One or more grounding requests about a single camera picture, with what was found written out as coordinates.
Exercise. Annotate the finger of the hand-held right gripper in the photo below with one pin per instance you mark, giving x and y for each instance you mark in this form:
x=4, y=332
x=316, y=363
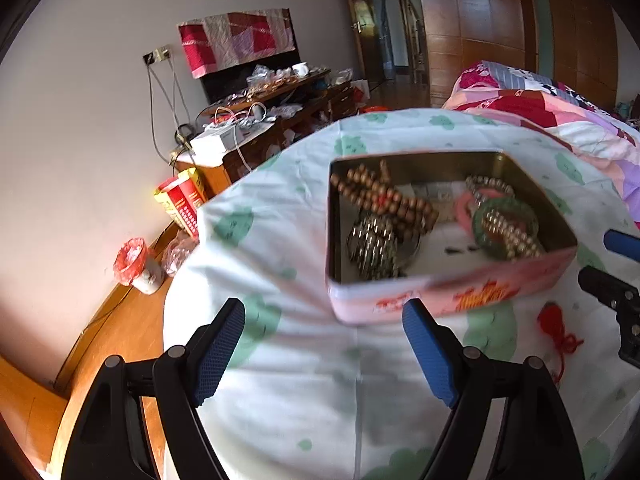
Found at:
x=607, y=285
x=622, y=244

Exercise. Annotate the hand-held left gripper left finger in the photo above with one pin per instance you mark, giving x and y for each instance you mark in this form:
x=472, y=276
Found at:
x=220, y=350

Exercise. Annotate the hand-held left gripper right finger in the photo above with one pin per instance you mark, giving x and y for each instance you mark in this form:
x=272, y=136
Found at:
x=430, y=355

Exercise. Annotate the pink tin box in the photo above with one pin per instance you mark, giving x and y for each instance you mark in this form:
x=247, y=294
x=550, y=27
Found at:
x=450, y=295

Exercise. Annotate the green bangle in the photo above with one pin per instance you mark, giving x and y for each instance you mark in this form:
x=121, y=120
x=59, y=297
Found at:
x=480, y=237

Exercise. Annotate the white tablecloth with green print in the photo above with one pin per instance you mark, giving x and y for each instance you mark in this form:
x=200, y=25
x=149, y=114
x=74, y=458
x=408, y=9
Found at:
x=300, y=385

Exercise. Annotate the clear plastic bag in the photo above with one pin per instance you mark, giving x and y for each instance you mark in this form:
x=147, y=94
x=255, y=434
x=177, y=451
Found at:
x=180, y=255

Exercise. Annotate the cup with red plastic bag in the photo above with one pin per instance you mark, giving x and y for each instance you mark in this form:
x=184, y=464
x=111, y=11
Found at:
x=135, y=265

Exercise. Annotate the pink bangle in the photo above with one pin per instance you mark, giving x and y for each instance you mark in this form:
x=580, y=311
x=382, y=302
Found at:
x=462, y=210

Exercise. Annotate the red and yellow carton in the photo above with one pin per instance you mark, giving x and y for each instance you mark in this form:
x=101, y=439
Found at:
x=182, y=205

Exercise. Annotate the patchwork bed quilt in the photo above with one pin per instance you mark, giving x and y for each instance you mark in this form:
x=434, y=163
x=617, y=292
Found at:
x=550, y=105

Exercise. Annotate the white box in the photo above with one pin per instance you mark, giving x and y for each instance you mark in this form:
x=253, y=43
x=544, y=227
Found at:
x=215, y=146

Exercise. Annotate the wooden television cabinet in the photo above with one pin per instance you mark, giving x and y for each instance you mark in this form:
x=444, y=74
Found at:
x=280, y=125

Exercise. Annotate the wooden wardrobe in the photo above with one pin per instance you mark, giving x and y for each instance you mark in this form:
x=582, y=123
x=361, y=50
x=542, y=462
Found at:
x=500, y=35

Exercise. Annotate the white cup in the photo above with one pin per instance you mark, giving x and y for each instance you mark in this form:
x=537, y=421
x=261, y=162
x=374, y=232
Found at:
x=300, y=69

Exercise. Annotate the red patchwork covered television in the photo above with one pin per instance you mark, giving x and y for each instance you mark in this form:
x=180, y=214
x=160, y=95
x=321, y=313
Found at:
x=235, y=37

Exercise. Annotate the wooden door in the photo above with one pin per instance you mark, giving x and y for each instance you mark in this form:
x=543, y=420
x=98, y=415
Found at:
x=357, y=25

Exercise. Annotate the wall socket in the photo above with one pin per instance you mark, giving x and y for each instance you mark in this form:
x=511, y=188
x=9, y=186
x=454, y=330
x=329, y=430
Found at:
x=157, y=56

